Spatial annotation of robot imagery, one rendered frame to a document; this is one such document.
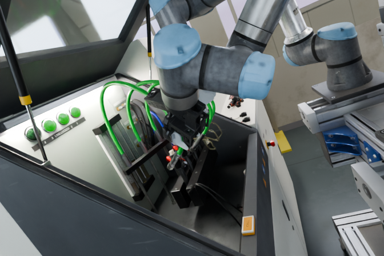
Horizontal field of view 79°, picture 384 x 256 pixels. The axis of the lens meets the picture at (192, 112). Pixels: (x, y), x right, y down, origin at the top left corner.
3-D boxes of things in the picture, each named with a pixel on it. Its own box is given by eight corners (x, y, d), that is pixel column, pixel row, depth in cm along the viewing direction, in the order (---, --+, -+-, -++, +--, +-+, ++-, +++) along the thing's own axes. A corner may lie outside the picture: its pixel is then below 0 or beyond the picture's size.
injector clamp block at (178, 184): (211, 220, 85) (194, 186, 81) (187, 223, 89) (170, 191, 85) (223, 166, 115) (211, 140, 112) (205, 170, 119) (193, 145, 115)
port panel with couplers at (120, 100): (145, 155, 111) (113, 96, 103) (139, 156, 112) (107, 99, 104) (156, 142, 122) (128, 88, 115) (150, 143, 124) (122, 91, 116)
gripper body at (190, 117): (190, 149, 54) (188, 122, 44) (162, 130, 57) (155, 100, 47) (208, 127, 58) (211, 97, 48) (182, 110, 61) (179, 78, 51)
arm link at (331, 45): (354, 62, 82) (344, 24, 78) (316, 68, 93) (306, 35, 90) (367, 50, 87) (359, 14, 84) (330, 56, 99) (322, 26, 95)
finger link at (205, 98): (219, 112, 68) (207, 83, 66) (201, 118, 71) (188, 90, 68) (220, 108, 71) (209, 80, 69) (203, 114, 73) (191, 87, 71)
